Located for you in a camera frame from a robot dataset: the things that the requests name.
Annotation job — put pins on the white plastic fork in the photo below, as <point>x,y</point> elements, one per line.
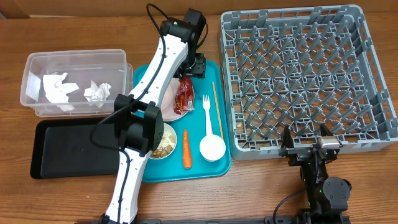
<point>206,106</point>

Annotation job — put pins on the white bowl with peanuts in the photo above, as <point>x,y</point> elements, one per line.
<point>167,145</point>

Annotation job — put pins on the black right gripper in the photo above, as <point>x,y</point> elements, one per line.
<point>301,154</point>

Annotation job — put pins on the white cup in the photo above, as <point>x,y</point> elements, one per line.
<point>212,147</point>

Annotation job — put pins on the teal plastic tray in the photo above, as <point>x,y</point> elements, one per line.
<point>171,168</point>

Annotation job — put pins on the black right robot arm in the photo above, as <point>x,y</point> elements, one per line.
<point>327,196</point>

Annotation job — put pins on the large pink plate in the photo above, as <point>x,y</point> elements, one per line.
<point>167,106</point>

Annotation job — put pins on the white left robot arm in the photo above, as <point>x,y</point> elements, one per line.
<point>137,118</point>

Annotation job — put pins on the red snack wrapper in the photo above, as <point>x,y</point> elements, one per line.
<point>185,97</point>

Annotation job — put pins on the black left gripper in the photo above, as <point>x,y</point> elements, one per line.
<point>199,71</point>

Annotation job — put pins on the black tray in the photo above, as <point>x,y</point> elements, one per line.
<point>62,148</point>

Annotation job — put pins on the wooden chopstick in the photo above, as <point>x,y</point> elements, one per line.
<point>218,110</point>

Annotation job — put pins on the grey dishwasher rack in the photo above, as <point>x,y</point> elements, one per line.
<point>298,68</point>

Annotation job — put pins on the orange carrot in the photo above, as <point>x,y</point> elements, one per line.
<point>186,153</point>

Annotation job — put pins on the clear plastic bin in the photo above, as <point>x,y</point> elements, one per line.
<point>82,66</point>

